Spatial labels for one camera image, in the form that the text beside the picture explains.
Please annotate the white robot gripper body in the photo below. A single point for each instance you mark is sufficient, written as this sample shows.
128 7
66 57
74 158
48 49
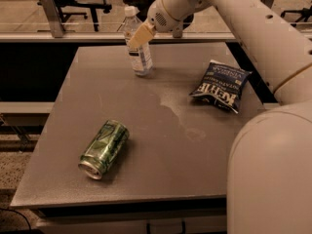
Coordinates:
158 19

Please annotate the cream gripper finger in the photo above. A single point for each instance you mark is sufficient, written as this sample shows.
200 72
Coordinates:
143 34

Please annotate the clear plastic water bottle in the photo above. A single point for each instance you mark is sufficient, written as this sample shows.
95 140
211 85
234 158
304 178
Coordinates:
140 57

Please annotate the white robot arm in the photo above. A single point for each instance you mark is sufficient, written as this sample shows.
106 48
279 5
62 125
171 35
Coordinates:
269 182

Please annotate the blue Kettle chips bag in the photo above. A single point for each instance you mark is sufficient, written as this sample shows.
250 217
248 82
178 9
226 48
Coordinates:
222 86

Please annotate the green soda can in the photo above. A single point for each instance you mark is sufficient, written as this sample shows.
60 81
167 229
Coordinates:
102 151

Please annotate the black chair base right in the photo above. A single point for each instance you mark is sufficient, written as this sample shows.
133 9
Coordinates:
304 14

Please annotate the middle metal glass bracket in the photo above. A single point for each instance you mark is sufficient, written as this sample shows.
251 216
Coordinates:
178 30

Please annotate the left metal glass bracket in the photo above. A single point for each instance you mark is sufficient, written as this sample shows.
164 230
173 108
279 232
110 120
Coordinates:
52 14

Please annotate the black drawer handle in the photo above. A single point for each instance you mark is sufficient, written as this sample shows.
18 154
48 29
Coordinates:
165 227

